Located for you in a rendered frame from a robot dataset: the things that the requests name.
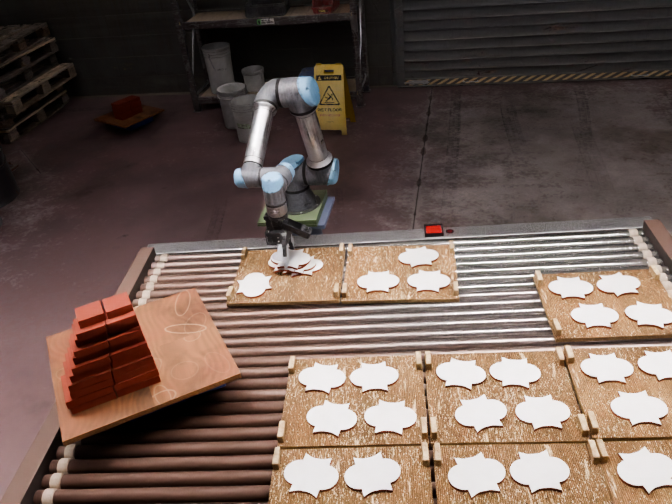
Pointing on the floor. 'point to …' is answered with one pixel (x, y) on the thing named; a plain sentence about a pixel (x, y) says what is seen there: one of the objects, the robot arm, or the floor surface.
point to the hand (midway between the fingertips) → (290, 258)
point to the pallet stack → (29, 78)
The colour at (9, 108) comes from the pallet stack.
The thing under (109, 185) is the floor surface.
